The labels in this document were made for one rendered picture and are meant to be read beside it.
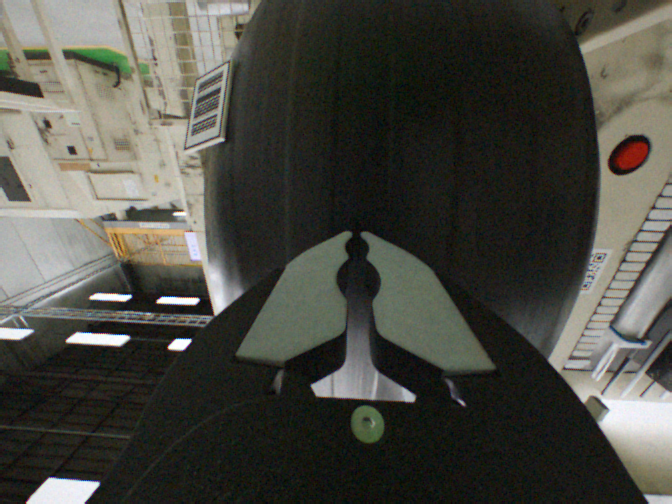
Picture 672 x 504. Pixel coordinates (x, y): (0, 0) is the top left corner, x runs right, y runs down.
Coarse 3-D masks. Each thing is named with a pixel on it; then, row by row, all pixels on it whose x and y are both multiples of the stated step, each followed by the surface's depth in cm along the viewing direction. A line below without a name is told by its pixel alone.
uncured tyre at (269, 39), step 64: (320, 0) 16; (384, 0) 16; (448, 0) 16; (512, 0) 15; (256, 64) 15; (320, 64) 14; (384, 64) 14; (448, 64) 14; (512, 64) 14; (576, 64) 14; (256, 128) 14; (320, 128) 14; (384, 128) 13; (448, 128) 13; (512, 128) 13; (576, 128) 13; (256, 192) 14; (320, 192) 14; (384, 192) 13; (448, 192) 13; (512, 192) 13; (576, 192) 13; (256, 256) 15; (448, 256) 14; (512, 256) 13; (576, 256) 14; (512, 320) 14; (320, 384) 18; (384, 384) 17
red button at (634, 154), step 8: (632, 144) 27; (640, 144) 27; (624, 152) 28; (632, 152) 28; (640, 152) 27; (616, 160) 28; (624, 160) 28; (632, 160) 28; (640, 160) 28; (624, 168) 28
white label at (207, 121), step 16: (224, 64) 16; (208, 80) 16; (224, 80) 15; (192, 96) 17; (208, 96) 16; (224, 96) 15; (192, 112) 17; (208, 112) 16; (224, 112) 15; (192, 128) 16; (208, 128) 15; (224, 128) 15; (192, 144) 16; (208, 144) 15
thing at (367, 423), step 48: (288, 384) 5; (432, 384) 5; (192, 432) 4; (240, 432) 4; (288, 432) 4; (336, 432) 4; (384, 432) 4; (432, 432) 4; (480, 432) 4; (144, 480) 3; (192, 480) 3; (240, 480) 3; (288, 480) 3; (336, 480) 3; (384, 480) 3; (432, 480) 3; (480, 480) 3; (528, 480) 3; (576, 480) 3
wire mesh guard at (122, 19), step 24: (120, 0) 57; (168, 0) 56; (192, 0) 56; (120, 24) 58; (144, 48) 61; (168, 48) 60; (144, 96) 65; (168, 96) 65; (144, 120) 67; (168, 120) 66
